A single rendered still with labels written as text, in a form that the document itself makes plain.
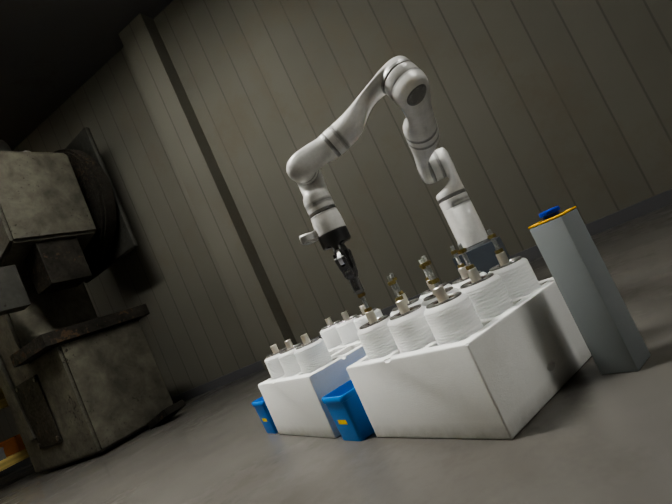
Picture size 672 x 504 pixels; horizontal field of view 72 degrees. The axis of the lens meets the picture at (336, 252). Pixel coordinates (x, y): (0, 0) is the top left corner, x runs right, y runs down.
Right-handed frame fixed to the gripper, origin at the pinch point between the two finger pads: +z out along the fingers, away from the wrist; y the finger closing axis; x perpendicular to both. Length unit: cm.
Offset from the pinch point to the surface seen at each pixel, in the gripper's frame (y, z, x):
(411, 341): -12.7, 15.3, -7.7
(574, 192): 208, 6, -118
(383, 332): -4.4, 12.4, -1.8
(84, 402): 166, -3, 234
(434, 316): -19.8, 11.4, -14.6
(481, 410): -24.4, 29.3, -15.2
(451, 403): -20.1, 27.6, -10.5
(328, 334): 50, 12, 25
